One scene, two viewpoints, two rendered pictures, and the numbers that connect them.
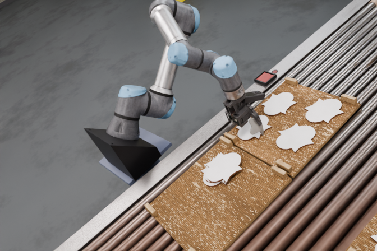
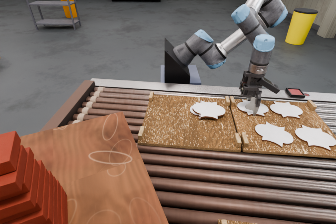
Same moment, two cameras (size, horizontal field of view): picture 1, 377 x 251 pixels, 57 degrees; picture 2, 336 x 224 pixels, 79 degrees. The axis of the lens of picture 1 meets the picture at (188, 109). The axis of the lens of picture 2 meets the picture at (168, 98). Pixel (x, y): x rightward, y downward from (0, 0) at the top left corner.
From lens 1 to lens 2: 0.44 m
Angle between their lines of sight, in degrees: 23
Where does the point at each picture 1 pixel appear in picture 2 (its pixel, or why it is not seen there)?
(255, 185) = (215, 134)
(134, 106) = (197, 44)
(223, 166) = (209, 109)
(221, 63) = (263, 37)
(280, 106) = (285, 111)
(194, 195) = (178, 109)
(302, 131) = (282, 134)
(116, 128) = (179, 49)
